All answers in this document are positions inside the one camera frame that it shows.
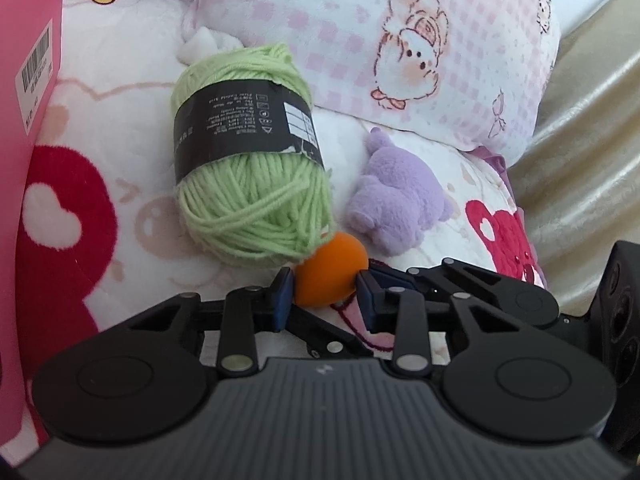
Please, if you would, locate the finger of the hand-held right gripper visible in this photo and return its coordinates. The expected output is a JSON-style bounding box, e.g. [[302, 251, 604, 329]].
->
[[369, 257, 507, 312]]

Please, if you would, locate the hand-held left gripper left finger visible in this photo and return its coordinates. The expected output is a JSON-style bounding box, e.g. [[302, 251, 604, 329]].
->
[[127, 266, 372, 378]]

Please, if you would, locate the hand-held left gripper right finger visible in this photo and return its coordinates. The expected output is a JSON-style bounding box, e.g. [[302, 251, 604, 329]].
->
[[354, 269, 525, 378]]

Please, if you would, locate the orange ball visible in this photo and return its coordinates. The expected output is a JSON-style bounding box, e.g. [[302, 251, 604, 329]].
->
[[294, 232, 370, 307]]

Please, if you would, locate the purple plush toy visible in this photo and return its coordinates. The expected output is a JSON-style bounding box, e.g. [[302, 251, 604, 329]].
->
[[347, 127, 453, 256]]

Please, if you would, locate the green yarn ball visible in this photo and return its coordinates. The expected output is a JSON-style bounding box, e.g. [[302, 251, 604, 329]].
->
[[170, 42, 337, 268]]

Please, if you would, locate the pink cardboard box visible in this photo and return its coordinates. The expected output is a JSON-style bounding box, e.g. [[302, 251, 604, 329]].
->
[[0, 0, 68, 441]]

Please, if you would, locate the white fluffy cloth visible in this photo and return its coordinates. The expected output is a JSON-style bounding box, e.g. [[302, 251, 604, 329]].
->
[[177, 27, 246, 64]]

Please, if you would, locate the pink checked pillow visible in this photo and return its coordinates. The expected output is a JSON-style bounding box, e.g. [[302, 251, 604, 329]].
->
[[182, 0, 561, 168]]

